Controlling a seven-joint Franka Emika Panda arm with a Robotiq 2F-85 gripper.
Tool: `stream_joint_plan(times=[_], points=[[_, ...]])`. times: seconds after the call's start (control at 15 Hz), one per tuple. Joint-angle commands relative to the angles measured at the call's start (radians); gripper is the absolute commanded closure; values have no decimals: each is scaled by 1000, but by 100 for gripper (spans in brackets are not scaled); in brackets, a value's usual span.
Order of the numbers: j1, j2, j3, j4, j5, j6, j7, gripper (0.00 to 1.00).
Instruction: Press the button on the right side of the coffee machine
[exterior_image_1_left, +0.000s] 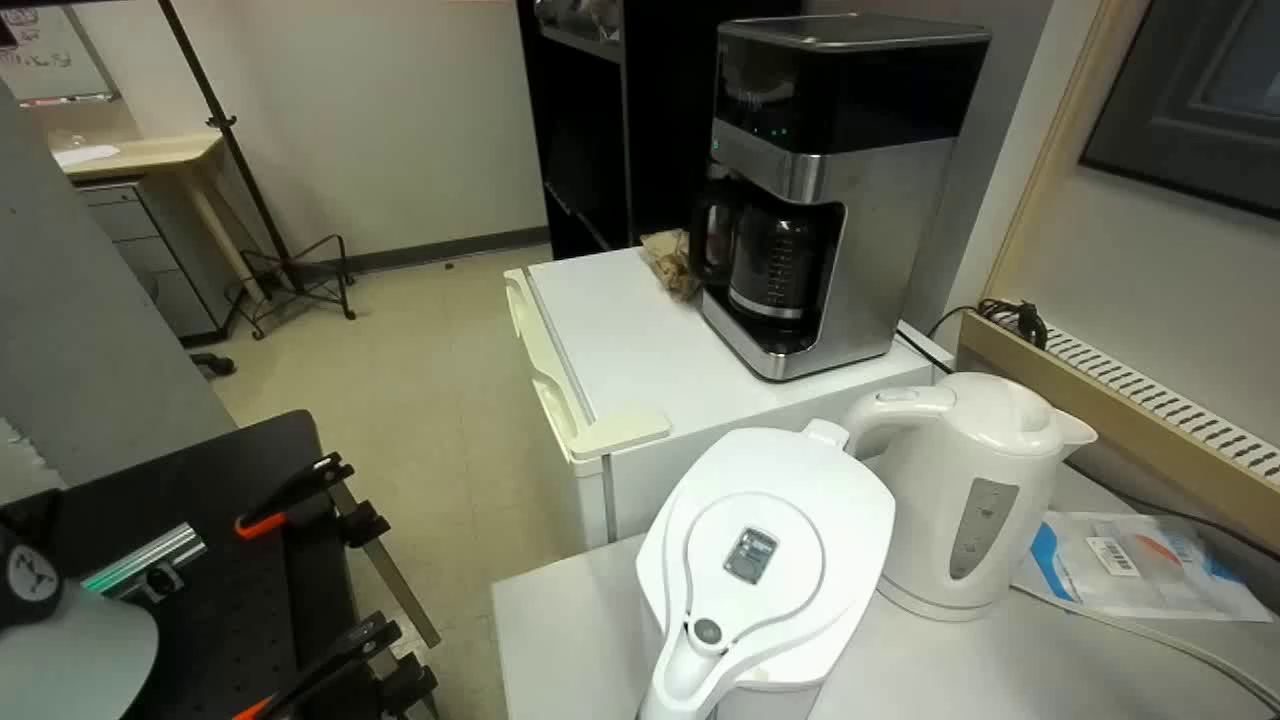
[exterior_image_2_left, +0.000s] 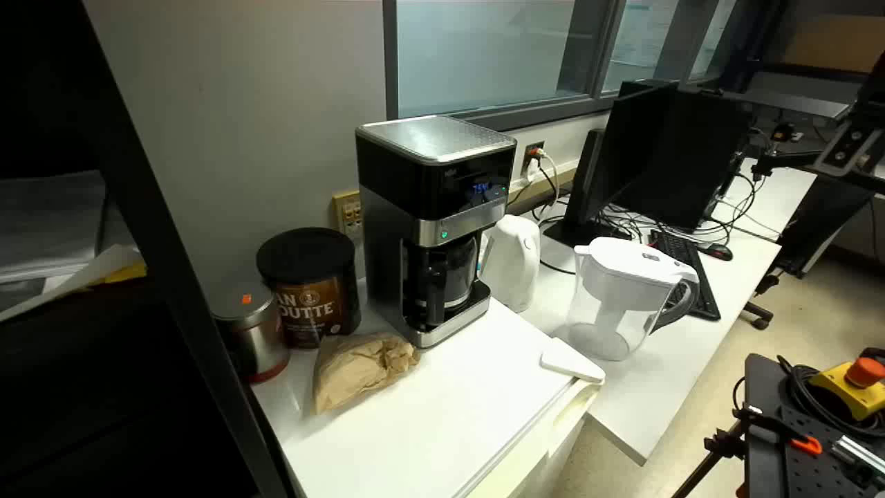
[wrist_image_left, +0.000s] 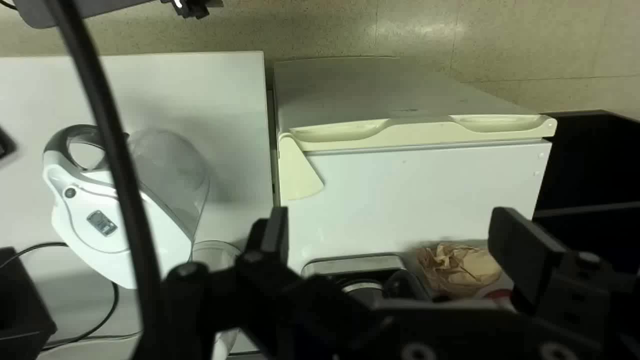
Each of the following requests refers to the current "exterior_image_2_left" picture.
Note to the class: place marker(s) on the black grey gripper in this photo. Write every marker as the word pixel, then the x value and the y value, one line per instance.
pixel 853 149

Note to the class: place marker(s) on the yellow emergency stop red button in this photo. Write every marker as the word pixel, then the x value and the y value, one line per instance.
pixel 853 384

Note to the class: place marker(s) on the black and steel coffee machine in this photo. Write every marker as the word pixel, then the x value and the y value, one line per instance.
pixel 419 175

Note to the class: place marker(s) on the brown coffee canister black lid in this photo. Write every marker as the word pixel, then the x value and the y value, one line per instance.
pixel 308 291

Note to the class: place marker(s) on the black office chair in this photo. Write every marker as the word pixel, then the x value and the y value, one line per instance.
pixel 820 223

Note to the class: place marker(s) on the black computer mouse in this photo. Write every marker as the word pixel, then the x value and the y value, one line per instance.
pixel 716 250

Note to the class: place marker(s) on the black computer monitor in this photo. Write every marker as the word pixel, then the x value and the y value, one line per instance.
pixel 666 153

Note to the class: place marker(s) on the black keyboard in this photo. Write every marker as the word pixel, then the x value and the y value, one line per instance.
pixel 691 272

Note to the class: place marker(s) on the white water filter pitcher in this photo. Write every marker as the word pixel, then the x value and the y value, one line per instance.
pixel 621 295

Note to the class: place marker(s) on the orange clamp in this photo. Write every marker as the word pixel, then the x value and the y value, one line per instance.
pixel 807 447

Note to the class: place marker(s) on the brown paper filter bag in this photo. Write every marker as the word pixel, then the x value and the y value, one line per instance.
pixel 354 370

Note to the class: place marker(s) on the steel canister with orange dot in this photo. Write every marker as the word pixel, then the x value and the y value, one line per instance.
pixel 252 337

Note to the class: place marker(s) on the stack of papers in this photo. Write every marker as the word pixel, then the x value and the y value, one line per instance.
pixel 55 232

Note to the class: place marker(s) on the white wall power outlet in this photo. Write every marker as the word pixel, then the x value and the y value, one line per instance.
pixel 535 153

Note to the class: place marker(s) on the black perforated robot mount table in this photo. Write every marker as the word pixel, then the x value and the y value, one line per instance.
pixel 769 460

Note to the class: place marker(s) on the black camera tripod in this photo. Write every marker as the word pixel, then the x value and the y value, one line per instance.
pixel 715 458

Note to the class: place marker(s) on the beige wall socket plate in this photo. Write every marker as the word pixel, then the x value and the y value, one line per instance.
pixel 346 212

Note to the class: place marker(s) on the black shelf frame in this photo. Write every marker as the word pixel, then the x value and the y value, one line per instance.
pixel 140 232

